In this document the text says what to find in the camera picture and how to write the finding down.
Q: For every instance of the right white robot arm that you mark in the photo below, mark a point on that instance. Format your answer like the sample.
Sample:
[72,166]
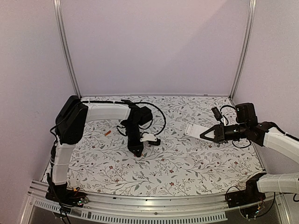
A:
[265,134]

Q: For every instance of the white remote control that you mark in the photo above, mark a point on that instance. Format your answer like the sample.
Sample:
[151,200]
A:
[194,130]

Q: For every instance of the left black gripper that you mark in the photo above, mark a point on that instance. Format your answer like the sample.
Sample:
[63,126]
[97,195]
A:
[134,147]

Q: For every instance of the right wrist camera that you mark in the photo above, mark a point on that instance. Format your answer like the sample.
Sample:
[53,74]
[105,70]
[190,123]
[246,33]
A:
[217,114]

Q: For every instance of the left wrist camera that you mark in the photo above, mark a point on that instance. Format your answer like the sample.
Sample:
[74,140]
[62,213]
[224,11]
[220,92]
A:
[150,138]

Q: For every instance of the left aluminium frame post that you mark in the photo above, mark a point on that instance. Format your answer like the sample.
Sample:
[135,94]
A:
[65,47]

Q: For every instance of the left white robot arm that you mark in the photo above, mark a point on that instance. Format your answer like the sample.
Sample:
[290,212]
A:
[71,121]

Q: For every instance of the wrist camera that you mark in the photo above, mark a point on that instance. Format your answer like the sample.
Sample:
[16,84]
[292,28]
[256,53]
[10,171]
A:
[217,114]
[150,138]

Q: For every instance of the aluminium frame post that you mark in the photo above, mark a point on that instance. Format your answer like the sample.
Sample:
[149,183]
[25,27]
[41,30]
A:
[65,47]
[245,45]

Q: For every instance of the right aluminium frame post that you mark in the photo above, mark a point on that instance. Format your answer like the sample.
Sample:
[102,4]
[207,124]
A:
[245,45]

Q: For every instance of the floral patterned table mat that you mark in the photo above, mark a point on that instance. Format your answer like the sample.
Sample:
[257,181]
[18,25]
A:
[179,166]

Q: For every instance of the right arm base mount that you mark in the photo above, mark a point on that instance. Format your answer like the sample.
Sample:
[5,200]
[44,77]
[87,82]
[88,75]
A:
[244,197]

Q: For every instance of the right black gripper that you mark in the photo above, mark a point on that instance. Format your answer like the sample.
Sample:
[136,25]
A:
[219,133]

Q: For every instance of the front aluminium rail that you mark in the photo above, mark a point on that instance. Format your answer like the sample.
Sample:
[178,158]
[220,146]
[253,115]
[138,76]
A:
[114,209]

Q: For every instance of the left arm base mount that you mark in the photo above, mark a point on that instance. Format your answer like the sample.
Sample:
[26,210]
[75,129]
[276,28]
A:
[67,197]

